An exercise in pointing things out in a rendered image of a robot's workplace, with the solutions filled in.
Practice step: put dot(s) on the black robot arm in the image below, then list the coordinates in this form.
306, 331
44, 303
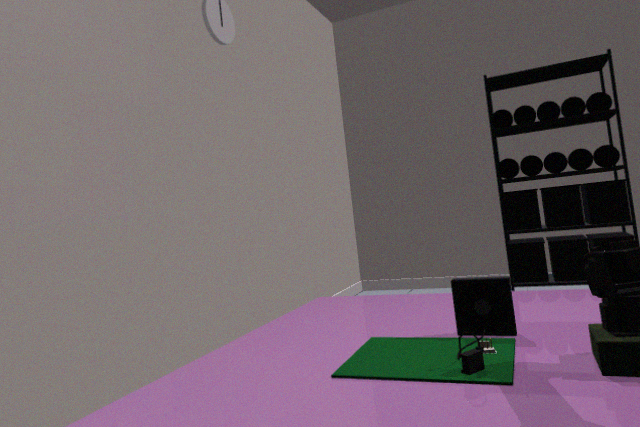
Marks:
606, 266

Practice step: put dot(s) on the black cable with plug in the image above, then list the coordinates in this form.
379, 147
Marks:
472, 360

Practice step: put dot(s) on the green circuit board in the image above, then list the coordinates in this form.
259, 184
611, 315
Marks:
428, 359

